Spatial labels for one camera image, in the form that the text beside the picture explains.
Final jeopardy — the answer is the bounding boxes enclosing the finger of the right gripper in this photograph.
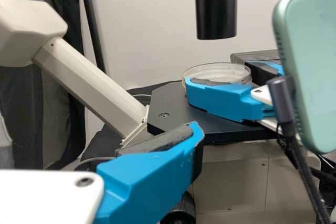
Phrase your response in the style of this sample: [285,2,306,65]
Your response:
[245,60,285,81]

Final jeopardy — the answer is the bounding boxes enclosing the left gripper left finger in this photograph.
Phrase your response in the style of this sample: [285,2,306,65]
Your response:
[92,121,206,224]

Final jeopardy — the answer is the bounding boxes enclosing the petri dish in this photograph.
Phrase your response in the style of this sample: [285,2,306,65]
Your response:
[181,62,253,88]

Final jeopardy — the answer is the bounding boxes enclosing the black platform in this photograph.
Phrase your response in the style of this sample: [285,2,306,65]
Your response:
[230,49,280,65]

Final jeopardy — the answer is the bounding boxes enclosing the cream microscope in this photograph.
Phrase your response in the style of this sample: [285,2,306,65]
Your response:
[0,0,322,224]

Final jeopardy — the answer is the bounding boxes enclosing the right wrist camera phone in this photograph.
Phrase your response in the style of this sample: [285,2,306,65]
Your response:
[272,0,336,154]

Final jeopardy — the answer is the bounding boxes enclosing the black cable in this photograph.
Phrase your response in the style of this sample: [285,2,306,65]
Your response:
[267,75,332,224]

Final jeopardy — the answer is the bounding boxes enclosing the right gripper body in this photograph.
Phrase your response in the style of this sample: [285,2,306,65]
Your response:
[250,84,275,110]

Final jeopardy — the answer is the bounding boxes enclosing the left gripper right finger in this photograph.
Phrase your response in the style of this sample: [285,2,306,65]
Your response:
[184,76,264,123]

